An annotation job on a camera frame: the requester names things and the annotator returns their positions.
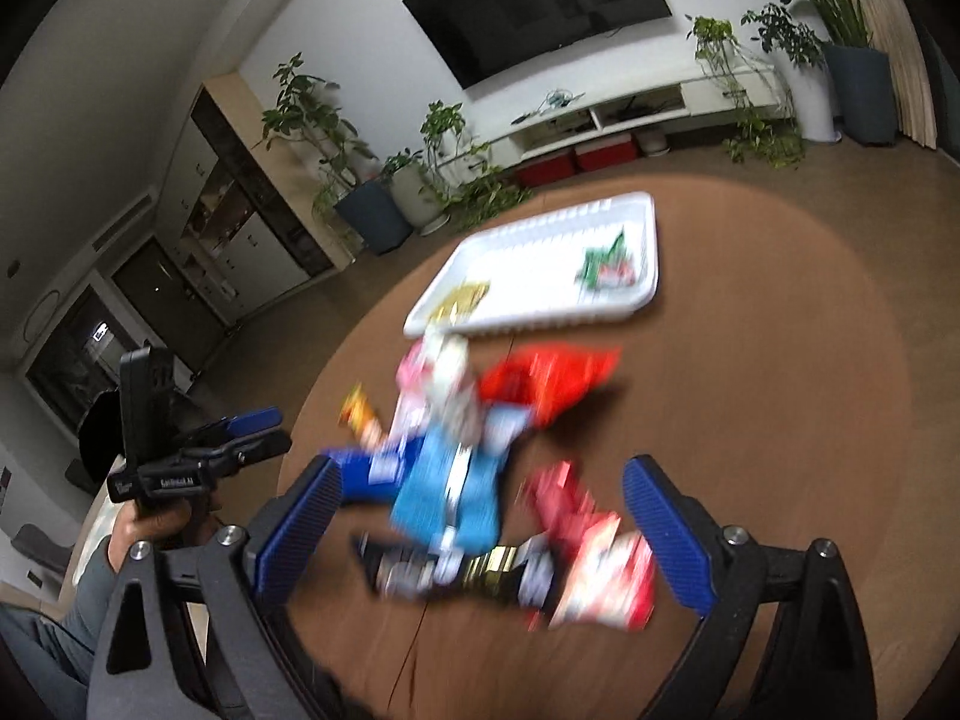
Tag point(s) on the green red snack packet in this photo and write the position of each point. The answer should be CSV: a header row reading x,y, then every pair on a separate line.
x,y
607,266

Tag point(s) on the dark interior door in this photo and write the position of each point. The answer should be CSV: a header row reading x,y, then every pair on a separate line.
x,y
161,292

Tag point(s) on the pink snack packet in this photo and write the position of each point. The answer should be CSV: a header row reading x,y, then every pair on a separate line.
x,y
412,382

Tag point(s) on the black snack packet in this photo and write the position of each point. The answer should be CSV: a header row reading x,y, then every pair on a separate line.
x,y
405,577

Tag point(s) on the person's left forearm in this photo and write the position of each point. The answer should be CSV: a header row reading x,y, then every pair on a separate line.
x,y
86,600

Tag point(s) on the wall cabinet unit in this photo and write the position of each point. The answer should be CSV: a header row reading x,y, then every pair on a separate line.
x,y
247,187

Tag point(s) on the small orange brown snack packet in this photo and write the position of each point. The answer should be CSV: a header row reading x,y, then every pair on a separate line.
x,y
360,412

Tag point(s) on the small yellow snack packet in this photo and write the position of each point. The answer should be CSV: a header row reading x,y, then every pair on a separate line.
x,y
459,300

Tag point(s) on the white plastic tray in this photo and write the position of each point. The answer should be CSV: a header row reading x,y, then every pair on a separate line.
x,y
540,262

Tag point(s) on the large red chips bag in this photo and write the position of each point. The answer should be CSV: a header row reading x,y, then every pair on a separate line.
x,y
551,379

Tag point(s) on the large white red snack bag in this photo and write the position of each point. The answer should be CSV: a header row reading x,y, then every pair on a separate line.
x,y
600,577

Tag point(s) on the black set-top device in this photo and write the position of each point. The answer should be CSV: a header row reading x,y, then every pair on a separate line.
x,y
637,109

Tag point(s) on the white packet with orange outline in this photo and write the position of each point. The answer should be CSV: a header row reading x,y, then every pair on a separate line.
x,y
454,382

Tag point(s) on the bushy plant in white planter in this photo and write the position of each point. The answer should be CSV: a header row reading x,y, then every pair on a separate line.
x,y
817,101

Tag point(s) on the small red snack packet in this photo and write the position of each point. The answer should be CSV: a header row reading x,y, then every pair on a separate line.
x,y
559,499

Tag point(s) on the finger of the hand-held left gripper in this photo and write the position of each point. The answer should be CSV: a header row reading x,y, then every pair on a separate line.
x,y
259,451
251,421

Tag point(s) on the beige curtain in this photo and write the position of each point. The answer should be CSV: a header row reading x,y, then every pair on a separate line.
x,y
900,37

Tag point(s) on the dark blue snack packet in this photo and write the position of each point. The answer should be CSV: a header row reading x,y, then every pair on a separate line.
x,y
360,476

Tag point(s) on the wall television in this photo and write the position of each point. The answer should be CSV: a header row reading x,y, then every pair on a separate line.
x,y
540,0

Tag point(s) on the grey chair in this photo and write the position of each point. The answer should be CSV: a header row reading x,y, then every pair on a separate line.
x,y
37,544

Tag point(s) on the teal snack packet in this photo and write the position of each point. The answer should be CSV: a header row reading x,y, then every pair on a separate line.
x,y
450,495

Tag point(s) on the small plant in white planter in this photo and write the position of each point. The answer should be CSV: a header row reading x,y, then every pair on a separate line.
x,y
416,195

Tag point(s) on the white television console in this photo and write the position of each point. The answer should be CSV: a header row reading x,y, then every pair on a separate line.
x,y
720,86

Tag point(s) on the trailing pothos plant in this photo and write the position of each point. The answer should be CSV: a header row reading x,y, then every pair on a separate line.
x,y
442,124
712,34

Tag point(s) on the tall plant in blue planter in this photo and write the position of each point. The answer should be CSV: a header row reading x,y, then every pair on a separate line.
x,y
375,217

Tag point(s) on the broad leaf plant blue planter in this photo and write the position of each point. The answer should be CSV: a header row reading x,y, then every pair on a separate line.
x,y
862,90

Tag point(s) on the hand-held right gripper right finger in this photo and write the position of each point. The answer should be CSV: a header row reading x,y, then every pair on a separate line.
x,y
667,532

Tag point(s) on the red storage box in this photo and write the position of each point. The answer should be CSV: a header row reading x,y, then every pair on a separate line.
x,y
607,152
546,169

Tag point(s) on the person's grey trousers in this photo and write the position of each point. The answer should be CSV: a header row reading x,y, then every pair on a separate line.
x,y
30,652

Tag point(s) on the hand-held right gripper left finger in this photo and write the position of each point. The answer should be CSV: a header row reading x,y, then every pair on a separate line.
x,y
300,525

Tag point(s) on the person's left hand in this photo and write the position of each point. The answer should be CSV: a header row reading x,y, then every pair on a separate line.
x,y
169,529

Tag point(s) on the small white pot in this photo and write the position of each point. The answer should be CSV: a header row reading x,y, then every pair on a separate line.
x,y
652,144

